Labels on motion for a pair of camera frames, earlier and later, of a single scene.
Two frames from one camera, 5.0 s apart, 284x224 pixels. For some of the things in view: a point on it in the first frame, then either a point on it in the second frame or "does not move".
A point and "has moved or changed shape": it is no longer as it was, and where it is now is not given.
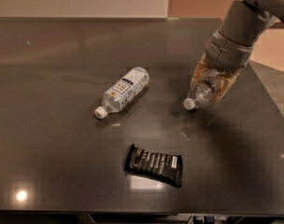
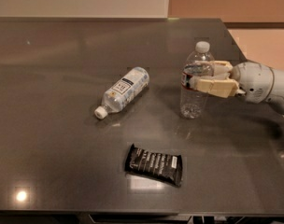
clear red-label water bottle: [199, 94] has moved or changed shape
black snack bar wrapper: [162, 167] does not move
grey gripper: [226, 54] -> [256, 80]
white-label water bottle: [135, 79] does not move
